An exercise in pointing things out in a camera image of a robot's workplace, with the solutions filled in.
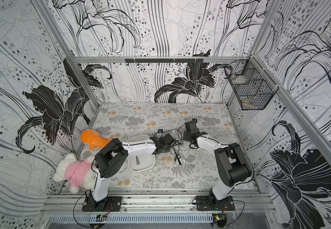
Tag black handled spoon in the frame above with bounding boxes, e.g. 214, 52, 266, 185
173, 147, 182, 165

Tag white rectangular storage box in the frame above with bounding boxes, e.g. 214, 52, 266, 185
125, 135, 156, 173

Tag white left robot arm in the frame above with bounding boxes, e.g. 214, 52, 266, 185
91, 134, 176, 202

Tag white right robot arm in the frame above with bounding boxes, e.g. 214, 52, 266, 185
184, 120, 254, 202

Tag orange plush toy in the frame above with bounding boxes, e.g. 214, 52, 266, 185
81, 129, 112, 150

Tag white pink plush toy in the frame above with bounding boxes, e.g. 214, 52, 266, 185
53, 153, 96, 194

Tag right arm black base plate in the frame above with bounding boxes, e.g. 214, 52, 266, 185
193, 195, 235, 211

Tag black wire basket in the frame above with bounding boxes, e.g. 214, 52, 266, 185
224, 57, 275, 110

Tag black bar on rail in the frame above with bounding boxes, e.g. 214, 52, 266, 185
125, 58, 204, 64

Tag white slotted cable duct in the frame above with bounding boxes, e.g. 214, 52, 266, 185
89, 214, 214, 224

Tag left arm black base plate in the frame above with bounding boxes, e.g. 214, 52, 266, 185
82, 196, 122, 212

